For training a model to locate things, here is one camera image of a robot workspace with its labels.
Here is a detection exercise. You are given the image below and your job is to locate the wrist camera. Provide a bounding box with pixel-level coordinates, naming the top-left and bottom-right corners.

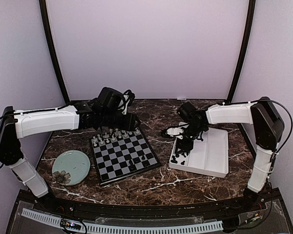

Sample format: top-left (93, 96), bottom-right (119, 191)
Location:
top-left (177, 102), bottom-right (197, 122)
top-left (98, 87), bottom-right (135, 115)

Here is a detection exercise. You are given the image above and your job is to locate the black chess pawn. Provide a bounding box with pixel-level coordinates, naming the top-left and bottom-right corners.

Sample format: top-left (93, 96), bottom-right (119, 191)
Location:
top-left (129, 160), bottom-right (134, 171)

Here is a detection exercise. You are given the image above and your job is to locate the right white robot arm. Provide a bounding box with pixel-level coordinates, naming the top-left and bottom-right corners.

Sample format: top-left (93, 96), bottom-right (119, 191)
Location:
top-left (164, 97), bottom-right (285, 212)

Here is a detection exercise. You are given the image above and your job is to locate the white plastic tray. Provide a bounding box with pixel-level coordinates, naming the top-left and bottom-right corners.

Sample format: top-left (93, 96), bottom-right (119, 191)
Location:
top-left (168, 128), bottom-right (229, 178)

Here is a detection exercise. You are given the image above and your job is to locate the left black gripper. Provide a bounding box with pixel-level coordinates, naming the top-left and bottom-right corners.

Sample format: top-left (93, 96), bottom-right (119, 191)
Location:
top-left (101, 111), bottom-right (141, 132)

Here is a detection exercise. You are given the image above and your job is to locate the black chess pieces pile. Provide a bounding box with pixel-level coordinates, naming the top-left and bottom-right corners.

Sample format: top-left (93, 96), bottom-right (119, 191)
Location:
top-left (169, 148), bottom-right (189, 166)

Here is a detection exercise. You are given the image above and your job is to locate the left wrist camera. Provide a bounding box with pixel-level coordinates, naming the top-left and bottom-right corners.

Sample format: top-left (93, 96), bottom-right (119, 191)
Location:
top-left (98, 87), bottom-right (135, 115)

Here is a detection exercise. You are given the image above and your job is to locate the black frame post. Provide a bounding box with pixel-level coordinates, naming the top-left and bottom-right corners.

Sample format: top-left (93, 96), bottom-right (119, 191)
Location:
top-left (39, 0), bottom-right (70, 103)
top-left (226, 0), bottom-right (256, 102)

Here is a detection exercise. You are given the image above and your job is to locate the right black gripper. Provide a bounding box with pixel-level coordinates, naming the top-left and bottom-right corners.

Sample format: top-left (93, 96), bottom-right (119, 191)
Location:
top-left (175, 123), bottom-right (205, 154)

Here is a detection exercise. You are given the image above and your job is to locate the black and white chessboard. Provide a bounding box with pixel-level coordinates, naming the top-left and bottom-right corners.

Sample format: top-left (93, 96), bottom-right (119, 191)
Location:
top-left (89, 127), bottom-right (161, 186)

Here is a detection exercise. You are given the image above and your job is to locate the green floral ceramic plate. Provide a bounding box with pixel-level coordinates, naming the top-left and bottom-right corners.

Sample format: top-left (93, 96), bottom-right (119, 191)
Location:
top-left (52, 150), bottom-right (90, 186)

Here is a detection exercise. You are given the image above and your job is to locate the white slotted cable duct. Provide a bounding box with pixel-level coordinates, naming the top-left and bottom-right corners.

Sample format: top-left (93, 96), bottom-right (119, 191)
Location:
top-left (21, 208), bottom-right (223, 234)

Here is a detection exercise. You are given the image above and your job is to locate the black front rail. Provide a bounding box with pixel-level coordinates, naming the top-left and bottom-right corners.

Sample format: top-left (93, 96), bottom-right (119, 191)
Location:
top-left (17, 190), bottom-right (281, 220)

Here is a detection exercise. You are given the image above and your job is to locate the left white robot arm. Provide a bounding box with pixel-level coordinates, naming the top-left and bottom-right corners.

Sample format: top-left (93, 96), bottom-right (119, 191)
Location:
top-left (0, 101), bottom-right (141, 213)

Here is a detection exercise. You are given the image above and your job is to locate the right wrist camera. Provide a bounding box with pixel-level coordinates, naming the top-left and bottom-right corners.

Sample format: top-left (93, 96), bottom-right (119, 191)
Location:
top-left (177, 102), bottom-right (197, 122)

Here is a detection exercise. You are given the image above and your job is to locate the left black frame post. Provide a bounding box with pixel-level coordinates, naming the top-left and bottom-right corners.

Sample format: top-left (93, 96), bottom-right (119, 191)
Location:
top-left (39, 0), bottom-right (70, 103)

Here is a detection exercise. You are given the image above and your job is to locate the right black frame post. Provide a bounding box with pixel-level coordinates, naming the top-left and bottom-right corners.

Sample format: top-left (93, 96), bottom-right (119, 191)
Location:
top-left (226, 0), bottom-right (256, 102)

